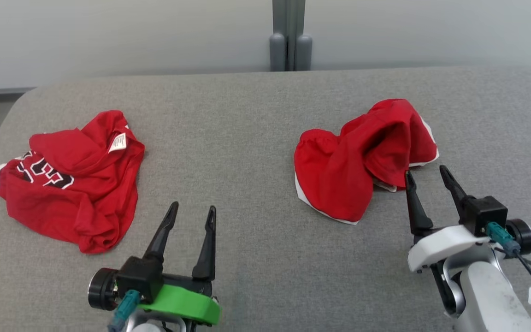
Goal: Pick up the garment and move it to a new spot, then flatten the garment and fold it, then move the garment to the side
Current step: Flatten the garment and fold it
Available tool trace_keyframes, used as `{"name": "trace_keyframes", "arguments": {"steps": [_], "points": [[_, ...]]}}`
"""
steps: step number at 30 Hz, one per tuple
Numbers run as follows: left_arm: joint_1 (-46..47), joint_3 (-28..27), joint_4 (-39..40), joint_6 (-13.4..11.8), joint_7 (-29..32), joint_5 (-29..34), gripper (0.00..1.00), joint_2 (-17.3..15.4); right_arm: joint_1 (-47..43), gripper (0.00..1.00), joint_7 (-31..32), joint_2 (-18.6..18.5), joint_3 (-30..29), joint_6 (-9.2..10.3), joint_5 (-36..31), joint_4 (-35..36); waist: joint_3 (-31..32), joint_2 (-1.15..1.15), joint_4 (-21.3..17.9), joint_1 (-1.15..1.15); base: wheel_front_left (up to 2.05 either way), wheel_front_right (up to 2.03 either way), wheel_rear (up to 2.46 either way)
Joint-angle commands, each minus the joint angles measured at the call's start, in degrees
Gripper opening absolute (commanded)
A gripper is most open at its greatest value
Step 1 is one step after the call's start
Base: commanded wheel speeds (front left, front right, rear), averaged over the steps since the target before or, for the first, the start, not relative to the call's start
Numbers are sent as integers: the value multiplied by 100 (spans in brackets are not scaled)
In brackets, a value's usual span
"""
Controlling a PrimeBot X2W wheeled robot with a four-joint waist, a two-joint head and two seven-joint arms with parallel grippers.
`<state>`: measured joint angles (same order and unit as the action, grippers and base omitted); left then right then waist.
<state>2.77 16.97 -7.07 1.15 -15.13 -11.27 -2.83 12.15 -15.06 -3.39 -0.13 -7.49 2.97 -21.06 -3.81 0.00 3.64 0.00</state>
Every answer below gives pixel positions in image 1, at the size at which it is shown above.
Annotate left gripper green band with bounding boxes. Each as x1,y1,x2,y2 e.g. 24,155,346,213
88,202,222,326

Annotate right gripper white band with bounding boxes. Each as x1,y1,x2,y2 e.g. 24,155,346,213
405,166,531,273

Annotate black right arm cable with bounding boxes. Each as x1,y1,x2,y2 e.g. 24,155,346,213
486,222,531,332

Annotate red shorts with white stripes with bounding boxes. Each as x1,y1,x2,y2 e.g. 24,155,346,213
294,98,439,225

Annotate red jersey with white sleeves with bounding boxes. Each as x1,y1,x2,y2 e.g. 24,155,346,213
0,110,145,254

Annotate grey fabric sofa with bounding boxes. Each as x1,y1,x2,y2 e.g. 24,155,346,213
0,66,531,332

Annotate grey partition post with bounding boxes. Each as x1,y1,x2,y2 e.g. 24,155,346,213
269,0,313,72

